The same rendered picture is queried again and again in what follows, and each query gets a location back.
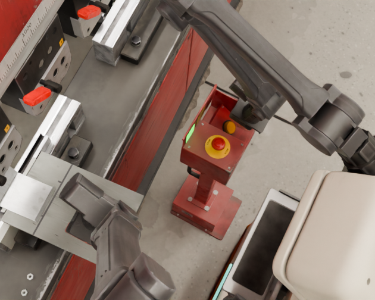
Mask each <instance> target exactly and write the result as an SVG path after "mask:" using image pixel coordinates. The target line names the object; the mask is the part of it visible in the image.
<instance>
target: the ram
mask: <svg viewBox="0 0 375 300"><path fill-rule="evenodd" d="M42 2H43V0H0V65H1V63H2V62H3V60H4V58H5V57H6V56H7V54H8V53H9V51H10V50H11V48H12V47H13V45H14V44H15V42H16V41H17V39H18V38H19V36H20V35H21V33H22V32H23V30H24V29H25V27H26V26H27V24H28V23H29V21H30V20H31V18H32V17H33V16H34V14H35V12H36V11H37V10H38V8H39V7H40V5H41V3H42ZM63 2H64V0H55V2H54V3H53V4H52V6H51V7H50V9H49V11H48V12H47V13H46V15H45V16H44V18H43V20H42V21H41V22H40V25H39V26H38V27H37V29H36V30H35V32H34V34H33V35H32V36H31V38H30V39H29V41H28V42H27V44H26V45H25V47H24V48H23V50H22V51H21V53H20V55H19V56H18V58H17V59H16V61H15V62H14V64H13V65H12V67H11V68H10V70H9V71H8V73H7V74H6V76H5V77H4V79H3V80H2V82H1V83H0V98H1V97H2V95H3V94H4V92H5V91H6V89H7V88H8V86H9V85H10V83H11V82H12V80H13V78H14V77H15V75H16V74H17V72H18V71H19V69H20V68H21V66H22V65H23V63H24V62H25V60H26V58H27V57H28V56H29V54H30V53H31V51H32V49H33V48H34V47H35V45H36V43H37V42H38V40H39V39H40V37H41V36H42V34H43V32H44V31H45V29H46V28H47V26H48V25H49V23H50V22H51V20H52V19H53V17H54V15H55V14H56V13H57V11H58V10H59V8H60V6H61V5H62V3H63Z"/></svg>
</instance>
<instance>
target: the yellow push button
mask: <svg viewBox="0 0 375 300"><path fill-rule="evenodd" d="M235 129H236V127H235V124H234V123H233V122H232V121H228V122H226V123H225V124H224V131H225V132H226V133H228V134H232V133H234V132H235Z"/></svg>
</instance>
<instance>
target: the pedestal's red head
mask: <svg viewBox="0 0 375 300"><path fill-rule="evenodd" d="M216 88H217V84H215V85H214V87H213V89H212V91H211V92H210V94H209V95H208V97H207V99H206V100H205V102H204V104H203V105H202V107H201V109H200V110H199V112H198V113H197V115H196V117H195V119H194V120H193V122H192V124H191V125H190V127H189V128H188V130H187V132H186V133H185V135H184V137H183V139H182V141H183V145H182V149H181V154H180V162H181V163H184V164H186V165H188V166H189V167H191V168H193V169H195V170H197V171H198V172H200V173H202V174H204V175H206V176H208V177H210V178H212V179H214V180H215V181H217V182H219V183H221V184H223V185H227V183H228V181H229V179H230V177H231V176H232V174H233V172H234V170H235V168H236V166H237V164H238V163H239V161H240V159H241V157H242V155H243V153H244V152H245V149H246V148H247V146H248V144H249V143H250V141H251V139H252V137H253V135H254V133H255V130H254V129H253V128H252V129H251V130H250V131H247V130H245V129H242V128H240V127H237V124H236V122H235V121H234V120H232V119H231V118H230V117H229V115H230V113H231V111H232V109H233V108H234V107H235V105H236V103H237V101H238V100H237V99H235V98H232V97H231V96H229V95H226V94H225V93H223V92H220V91H219V90H217V89H216ZM214 90H215V93H214V97H213V99H212V101H211V106H210V107H209V109H208V111H207V112H206V114H205V115H204V117H203V119H202V120H200V121H199V123H198V124H197V126H196V120H197V118H198V117H199V115H200V113H201V111H202V109H203V108H204V106H205V109H206V106H207V102H208V100H209V98H210V96H211V94H212V93H213V91H214ZM204 112H205V110H204ZM226 120H231V121H232V122H233V123H234V124H235V127H236V129H235V132H234V133H233V134H232V135H230V134H228V133H226V132H224V131H223V128H222V126H223V123H224V122H225V121H226ZM194 123H195V127H194V130H193V132H192V134H191V136H190V138H189V139H188V141H187V142H186V136H187V135H188V133H189V131H190V129H191V128H192V126H193V125H194ZM214 135H220V136H223V137H225V138H226V139H227V140H228V141H229V144H230V151H229V153H228V154H227V155H226V156H225V157H224V158H219V159H217V158H213V157H211V156H209V155H208V154H207V152H206V150H205V143H206V141H207V139H208V138H210V137H211V136H214ZM185 142H186V144H185Z"/></svg>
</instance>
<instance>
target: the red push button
mask: <svg viewBox="0 0 375 300"><path fill-rule="evenodd" d="M211 145H212V147H213V148H214V149H215V150H217V151H220V150H222V149H224V148H225V145H226V143H225V141H224V139H223V138H221V137H216V138H214V139H213V140H212V142H211Z"/></svg>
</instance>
